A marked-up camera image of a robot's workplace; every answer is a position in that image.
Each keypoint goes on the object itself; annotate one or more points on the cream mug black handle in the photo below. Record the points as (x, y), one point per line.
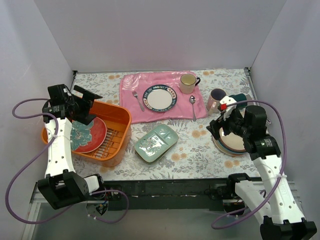
(188, 82)

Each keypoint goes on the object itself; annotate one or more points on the dark green mug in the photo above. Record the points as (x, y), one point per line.
(239, 98)

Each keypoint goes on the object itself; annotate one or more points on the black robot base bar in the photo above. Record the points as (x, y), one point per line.
(173, 194)

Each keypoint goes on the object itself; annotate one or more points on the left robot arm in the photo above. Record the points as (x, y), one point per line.
(61, 185)

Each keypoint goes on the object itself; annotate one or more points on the floral tablecloth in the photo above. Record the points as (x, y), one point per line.
(194, 156)

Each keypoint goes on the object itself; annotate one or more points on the metal fork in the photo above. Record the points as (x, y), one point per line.
(135, 94)

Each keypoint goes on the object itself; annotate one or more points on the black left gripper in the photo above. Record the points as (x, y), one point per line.
(78, 106)

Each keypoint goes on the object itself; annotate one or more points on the aluminium frame rail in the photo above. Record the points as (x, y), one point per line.
(248, 75)

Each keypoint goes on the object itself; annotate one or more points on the light green divided tray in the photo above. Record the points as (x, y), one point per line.
(153, 145)

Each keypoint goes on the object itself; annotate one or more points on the orange plastic bin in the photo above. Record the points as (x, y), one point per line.
(118, 122)

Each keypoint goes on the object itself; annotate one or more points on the cream plate dark red rim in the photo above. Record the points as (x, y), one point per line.
(230, 144)

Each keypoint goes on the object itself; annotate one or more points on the pink cloth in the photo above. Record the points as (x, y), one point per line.
(140, 82)

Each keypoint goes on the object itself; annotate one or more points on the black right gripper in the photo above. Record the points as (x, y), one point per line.
(225, 122)

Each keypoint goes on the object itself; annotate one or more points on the wooden handled metal spatula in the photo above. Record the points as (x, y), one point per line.
(249, 98)

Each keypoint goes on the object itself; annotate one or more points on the white plate green rim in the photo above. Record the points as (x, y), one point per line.
(160, 98)

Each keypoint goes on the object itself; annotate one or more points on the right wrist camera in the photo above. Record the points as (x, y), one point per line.
(226, 106)

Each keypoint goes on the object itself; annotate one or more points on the red and teal floral plate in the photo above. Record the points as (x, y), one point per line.
(87, 138)

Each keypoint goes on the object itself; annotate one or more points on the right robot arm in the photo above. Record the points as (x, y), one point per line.
(277, 213)

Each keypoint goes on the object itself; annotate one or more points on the pink mug purple inside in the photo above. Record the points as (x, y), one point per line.
(215, 96)

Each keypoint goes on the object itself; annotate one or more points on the metal spoon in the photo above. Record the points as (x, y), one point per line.
(192, 100)

